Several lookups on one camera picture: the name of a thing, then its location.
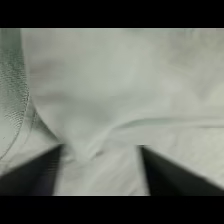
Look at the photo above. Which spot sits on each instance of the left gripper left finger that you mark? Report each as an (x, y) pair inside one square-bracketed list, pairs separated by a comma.
[(30, 181)]

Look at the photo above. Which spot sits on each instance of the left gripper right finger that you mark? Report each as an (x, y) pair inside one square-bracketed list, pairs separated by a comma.
[(173, 180)]

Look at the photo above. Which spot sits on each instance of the pale green shirt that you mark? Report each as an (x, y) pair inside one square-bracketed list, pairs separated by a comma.
[(120, 86)]

